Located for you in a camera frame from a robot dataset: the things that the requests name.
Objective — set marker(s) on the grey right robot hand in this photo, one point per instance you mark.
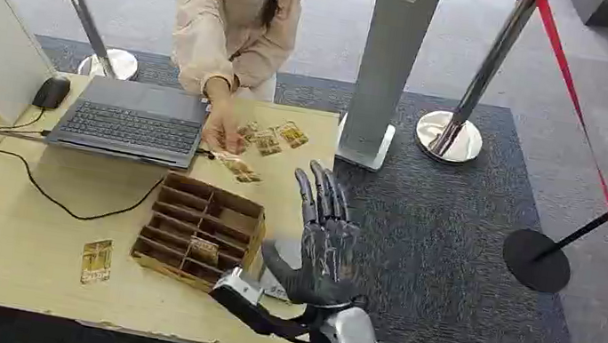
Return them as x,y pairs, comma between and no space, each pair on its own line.
327,257

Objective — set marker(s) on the person's right hand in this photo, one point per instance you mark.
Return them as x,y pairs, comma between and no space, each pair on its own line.
224,123

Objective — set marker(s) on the grey card reader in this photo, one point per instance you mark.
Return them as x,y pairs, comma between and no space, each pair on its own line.
287,251

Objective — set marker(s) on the wooden card box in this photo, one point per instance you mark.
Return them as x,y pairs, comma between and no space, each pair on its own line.
227,207

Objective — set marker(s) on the dark grey laptop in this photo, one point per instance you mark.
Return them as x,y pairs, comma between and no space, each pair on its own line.
132,125

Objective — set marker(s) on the dark grey rug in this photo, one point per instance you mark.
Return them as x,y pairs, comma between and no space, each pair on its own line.
436,242

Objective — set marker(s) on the person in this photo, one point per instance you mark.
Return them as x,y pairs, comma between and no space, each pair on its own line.
225,10

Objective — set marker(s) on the gold card standing in slot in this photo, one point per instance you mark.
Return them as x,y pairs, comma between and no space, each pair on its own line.
203,251

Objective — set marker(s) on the black computer mouse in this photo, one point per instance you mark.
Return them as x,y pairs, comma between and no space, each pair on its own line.
51,93

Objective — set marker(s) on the grey kiosk stand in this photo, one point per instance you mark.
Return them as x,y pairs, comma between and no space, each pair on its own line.
388,57

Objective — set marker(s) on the gold card with pale print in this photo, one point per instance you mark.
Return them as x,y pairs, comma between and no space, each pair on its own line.
96,261

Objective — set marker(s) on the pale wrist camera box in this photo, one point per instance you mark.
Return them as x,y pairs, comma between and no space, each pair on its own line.
240,287

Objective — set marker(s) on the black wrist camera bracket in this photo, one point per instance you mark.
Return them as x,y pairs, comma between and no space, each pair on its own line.
259,321

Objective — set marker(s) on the chrome stanchion post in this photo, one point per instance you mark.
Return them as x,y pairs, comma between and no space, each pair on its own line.
117,63
448,140

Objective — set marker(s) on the black stanchion post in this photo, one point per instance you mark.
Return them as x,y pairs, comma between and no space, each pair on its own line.
535,262

